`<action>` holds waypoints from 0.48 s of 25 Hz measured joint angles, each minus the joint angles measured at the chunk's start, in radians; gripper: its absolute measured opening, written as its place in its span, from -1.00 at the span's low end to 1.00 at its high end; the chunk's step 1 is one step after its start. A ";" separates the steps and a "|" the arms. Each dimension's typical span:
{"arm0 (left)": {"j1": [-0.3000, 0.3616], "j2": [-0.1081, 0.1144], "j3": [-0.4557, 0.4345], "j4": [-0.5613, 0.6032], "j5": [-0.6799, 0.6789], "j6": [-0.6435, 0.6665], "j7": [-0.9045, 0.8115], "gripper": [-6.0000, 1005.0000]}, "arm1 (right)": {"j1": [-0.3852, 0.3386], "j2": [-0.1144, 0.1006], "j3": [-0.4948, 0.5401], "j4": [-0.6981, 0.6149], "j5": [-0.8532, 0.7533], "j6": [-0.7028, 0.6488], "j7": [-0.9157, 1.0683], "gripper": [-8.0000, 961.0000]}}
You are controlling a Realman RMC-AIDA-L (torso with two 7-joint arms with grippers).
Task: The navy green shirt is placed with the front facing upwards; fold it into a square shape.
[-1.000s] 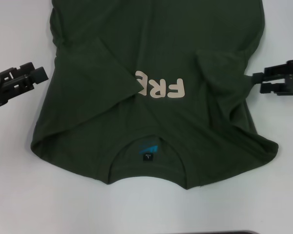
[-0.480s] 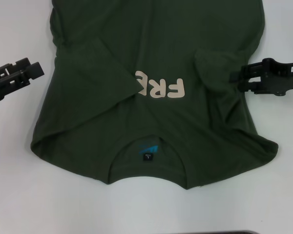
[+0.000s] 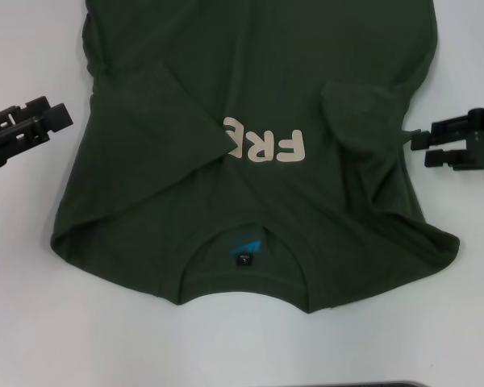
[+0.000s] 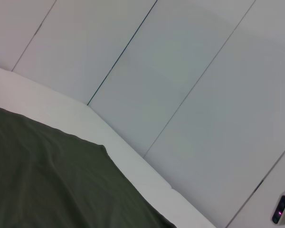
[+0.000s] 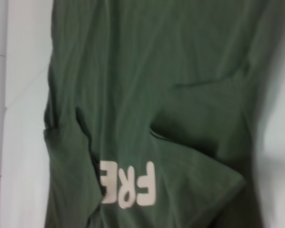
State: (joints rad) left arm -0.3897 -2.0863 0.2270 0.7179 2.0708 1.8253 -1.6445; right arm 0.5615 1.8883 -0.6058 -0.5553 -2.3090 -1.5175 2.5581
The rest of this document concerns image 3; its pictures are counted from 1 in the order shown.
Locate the dark green FREE! t-shirt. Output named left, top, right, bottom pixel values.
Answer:
left=48, top=0, right=463, bottom=314

